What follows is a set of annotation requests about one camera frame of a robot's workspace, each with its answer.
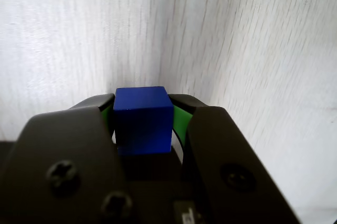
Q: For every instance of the blue wooden cube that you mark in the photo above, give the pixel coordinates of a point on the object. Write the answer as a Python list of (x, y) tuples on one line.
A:
[(142, 121)]

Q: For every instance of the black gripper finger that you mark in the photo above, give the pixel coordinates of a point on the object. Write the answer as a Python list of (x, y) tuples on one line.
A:
[(65, 155), (218, 150)]

